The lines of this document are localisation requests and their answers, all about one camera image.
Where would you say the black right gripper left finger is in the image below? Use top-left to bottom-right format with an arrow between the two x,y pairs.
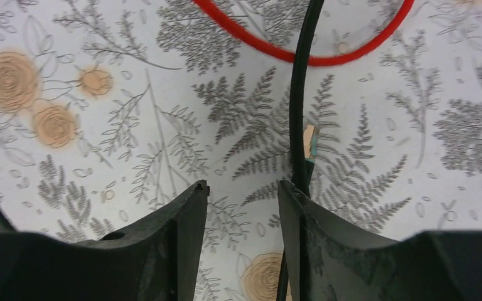
0,180 -> 210,300

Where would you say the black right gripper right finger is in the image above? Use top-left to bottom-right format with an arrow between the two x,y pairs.
279,181 -> 482,300

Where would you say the black ethernet cable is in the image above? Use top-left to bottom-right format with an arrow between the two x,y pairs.
275,0 -> 326,301

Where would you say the short red ethernet cable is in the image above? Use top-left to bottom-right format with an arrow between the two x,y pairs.
191,0 -> 417,67

